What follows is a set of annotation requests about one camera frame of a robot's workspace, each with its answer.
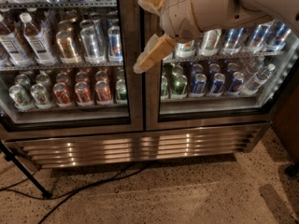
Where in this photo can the black tripod leg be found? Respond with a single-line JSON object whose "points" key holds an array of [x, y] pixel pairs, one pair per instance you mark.
{"points": [[10, 156]]}

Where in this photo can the blue silver tall can right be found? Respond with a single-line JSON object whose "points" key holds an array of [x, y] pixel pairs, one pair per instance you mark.
{"points": [[256, 37]]}

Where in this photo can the clear water bottle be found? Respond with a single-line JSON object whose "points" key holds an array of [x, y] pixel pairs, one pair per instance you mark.
{"points": [[258, 79]]}

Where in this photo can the tea bottle far left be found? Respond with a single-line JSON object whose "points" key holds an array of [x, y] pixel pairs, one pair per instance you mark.
{"points": [[14, 43]]}

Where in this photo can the green can left compartment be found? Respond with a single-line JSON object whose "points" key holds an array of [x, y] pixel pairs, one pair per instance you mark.
{"points": [[121, 92]]}

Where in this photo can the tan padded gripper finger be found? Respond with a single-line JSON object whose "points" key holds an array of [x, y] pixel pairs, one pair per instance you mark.
{"points": [[157, 48], [152, 6]]}

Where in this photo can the green white can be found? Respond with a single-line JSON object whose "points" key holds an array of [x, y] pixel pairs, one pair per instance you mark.
{"points": [[41, 96], [20, 97]]}

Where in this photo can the green white can far left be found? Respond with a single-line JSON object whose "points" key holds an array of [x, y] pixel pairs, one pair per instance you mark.
{"points": [[20, 97]]}

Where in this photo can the red can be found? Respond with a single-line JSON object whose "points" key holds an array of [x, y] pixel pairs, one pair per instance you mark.
{"points": [[84, 95], [103, 92], [63, 95]]}

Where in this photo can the gold tall can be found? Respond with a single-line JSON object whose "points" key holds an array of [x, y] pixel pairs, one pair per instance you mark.
{"points": [[69, 52]]}

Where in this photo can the green can right compartment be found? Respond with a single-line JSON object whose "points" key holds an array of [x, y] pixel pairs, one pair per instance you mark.
{"points": [[179, 87]]}

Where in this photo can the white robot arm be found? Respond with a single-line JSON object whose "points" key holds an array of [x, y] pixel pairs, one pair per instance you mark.
{"points": [[226, 14]]}

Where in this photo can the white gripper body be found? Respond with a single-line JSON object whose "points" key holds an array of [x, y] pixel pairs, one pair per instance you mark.
{"points": [[179, 19]]}

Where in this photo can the tea bottle white label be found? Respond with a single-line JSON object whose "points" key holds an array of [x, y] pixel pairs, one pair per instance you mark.
{"points": [[38, 39]]}

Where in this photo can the dark wooden cabinet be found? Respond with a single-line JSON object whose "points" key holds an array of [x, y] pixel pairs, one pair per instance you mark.
{"points": [[286, 125]]}

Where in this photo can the green can compartment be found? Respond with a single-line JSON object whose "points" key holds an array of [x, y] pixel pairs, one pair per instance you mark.
{"points": [[121, 92], [179, 87]]}

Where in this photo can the glass fridge door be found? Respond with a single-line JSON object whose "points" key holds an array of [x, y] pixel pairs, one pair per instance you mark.
{"points": [[73, 16], [280, 48]]}

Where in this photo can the stainless fridge base grille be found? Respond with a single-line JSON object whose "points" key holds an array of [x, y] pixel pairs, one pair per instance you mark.
{"points": [[55, 153]]}

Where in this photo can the white tall can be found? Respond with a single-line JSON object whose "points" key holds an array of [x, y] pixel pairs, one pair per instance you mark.
{"points": [[210, 41], [185, 50]]}

